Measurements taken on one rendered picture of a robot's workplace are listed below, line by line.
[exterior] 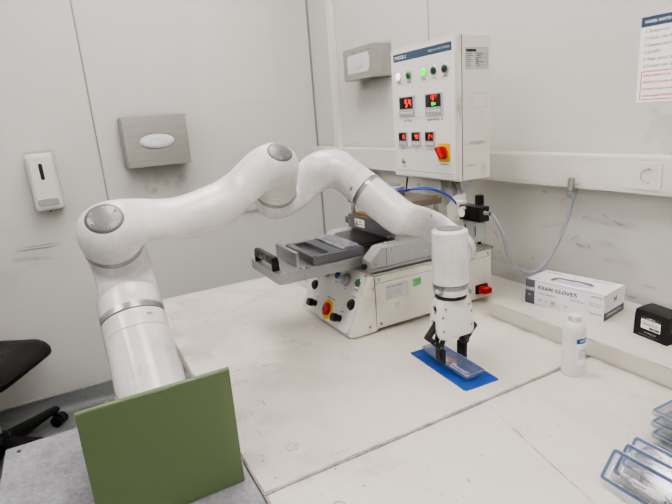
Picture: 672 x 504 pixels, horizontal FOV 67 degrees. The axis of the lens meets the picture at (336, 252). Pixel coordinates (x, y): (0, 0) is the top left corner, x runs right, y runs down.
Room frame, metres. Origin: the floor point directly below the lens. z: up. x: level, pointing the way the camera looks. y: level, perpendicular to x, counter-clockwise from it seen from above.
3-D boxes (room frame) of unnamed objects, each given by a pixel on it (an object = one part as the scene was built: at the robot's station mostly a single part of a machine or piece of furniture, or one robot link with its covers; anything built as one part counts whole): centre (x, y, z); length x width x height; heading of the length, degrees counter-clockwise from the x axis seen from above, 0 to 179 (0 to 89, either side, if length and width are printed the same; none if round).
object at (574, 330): (1.06, -0.53, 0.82); 0.05 x 0.05 x 0.14
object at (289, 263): (1.46, 0.08, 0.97); 0.30 x 0.22 x 0.08; 117
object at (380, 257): (1.44, -0.19, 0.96); 0.26 x 0.05 x 0.07; 117
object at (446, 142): (1.68, -0.35, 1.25); 0.33 x 0.16 x 0.64; 27
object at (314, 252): (1.48, 0.04, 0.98); 0.20 x 0.17 x 0.03; 27
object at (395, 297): (1.58, -0.19, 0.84); 0.53 x 0.37 x 0.17; 117
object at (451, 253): (1.14, -0.27, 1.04); 0.09 x 0.08 x 0.13; 149
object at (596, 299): (1.35, -0.67, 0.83); 0.23 x 0.12 x 0.07; 37
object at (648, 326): (1.12, -0.76, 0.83); 0.09 x 0.06 x 0.07; 20
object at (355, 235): (1.69, -0.07, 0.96); 0.25 x 0.05 x 0.07; 117
